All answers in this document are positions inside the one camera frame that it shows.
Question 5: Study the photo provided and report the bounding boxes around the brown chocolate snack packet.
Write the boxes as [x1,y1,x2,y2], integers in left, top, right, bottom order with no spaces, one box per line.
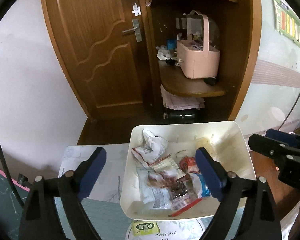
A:
[146,170,191,188]

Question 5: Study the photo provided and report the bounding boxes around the red snack clear packet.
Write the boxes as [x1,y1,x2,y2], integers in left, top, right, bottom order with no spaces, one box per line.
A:
[179,156,200,173]

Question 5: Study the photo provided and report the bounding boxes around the dark dried fruit packet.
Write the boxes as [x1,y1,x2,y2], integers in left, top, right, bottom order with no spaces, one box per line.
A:
[168,179,202,217]

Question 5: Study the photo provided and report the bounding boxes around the wooden door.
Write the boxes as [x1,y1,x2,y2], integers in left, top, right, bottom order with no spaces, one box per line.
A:
[42,0,152,120]

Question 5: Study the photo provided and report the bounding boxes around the wall poster calendar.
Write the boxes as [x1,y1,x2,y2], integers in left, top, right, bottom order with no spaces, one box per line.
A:
[273,0,300,48]

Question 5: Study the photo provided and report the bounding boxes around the Lipo biscuit packet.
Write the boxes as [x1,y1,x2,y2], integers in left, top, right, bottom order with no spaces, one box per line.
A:
[150,154,186,180]

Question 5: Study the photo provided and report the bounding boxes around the white red-edged snack bag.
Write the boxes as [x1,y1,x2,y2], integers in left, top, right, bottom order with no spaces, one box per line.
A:
[131,129,168,168]

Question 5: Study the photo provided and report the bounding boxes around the metal door handle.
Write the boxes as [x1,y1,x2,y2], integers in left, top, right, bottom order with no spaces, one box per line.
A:
[122,18,142,42]

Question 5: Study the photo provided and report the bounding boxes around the large white zip bag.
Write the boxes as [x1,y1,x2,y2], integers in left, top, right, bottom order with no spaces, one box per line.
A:
[136,168,171,210]

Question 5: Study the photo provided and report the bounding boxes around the wooden corner shelf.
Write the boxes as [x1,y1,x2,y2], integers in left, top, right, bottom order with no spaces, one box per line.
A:
[145,0,262,122]

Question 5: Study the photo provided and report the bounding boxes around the white plastic storage bin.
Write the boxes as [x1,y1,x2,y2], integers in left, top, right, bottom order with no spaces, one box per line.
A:
[120,121,256,221]

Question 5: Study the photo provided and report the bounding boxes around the blue foil snack packet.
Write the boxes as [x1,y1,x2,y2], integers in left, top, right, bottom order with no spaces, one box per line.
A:
[190,173,211,198]

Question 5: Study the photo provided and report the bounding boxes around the pink basket with handle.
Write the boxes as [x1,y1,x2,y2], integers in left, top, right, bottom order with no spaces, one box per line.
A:
[177,10,220,79]

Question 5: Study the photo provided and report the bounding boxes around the green chalkboard pink frame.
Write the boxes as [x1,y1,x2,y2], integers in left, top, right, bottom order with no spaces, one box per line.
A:
[0,169,23,239]

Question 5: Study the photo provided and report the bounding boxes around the patterned tablecloth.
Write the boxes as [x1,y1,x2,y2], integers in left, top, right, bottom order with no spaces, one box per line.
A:
[53,143,246,240]

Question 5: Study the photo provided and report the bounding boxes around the green snack packet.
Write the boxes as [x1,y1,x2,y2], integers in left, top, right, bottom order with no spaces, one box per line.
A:
[132,220,160,236]

